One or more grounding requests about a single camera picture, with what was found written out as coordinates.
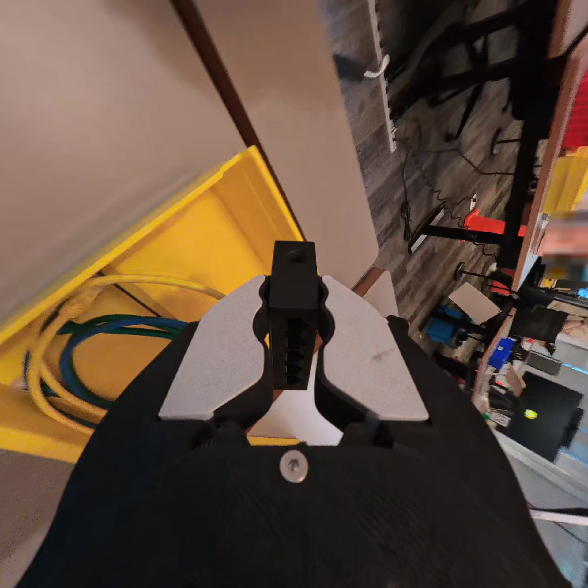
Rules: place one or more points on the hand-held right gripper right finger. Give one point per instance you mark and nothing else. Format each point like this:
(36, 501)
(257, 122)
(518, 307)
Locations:
(367, 358)

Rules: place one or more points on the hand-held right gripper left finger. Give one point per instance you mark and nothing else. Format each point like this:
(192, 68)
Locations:
(220, 358)

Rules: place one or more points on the black port block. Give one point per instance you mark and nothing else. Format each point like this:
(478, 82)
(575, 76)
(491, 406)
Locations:
(294, 285)

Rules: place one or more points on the yellow storage bin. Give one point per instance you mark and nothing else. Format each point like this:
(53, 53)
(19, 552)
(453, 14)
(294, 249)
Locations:
(197, 243)

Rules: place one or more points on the blue wheeled device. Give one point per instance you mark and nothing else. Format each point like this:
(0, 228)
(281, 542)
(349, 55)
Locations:
(443, 326)

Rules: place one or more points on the white card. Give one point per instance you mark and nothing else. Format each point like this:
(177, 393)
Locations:
(475, 303)

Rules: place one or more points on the orange plastic object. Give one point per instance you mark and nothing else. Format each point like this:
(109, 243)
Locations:
(482, 225)

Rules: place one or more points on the black monitor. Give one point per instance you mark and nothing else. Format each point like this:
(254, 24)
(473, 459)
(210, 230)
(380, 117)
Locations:
(544, 418)

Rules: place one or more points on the yellow shelf bin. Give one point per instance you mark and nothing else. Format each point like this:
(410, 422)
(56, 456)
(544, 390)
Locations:
(567, 183)

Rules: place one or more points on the white power strip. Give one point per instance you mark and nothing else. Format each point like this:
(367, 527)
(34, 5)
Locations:
(383, 92)

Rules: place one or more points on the red shelf bin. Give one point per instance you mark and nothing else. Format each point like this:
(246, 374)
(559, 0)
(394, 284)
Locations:
(578, 110)

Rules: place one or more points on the black desk frame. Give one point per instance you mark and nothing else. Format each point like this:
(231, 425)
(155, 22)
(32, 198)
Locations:
(523, 151)

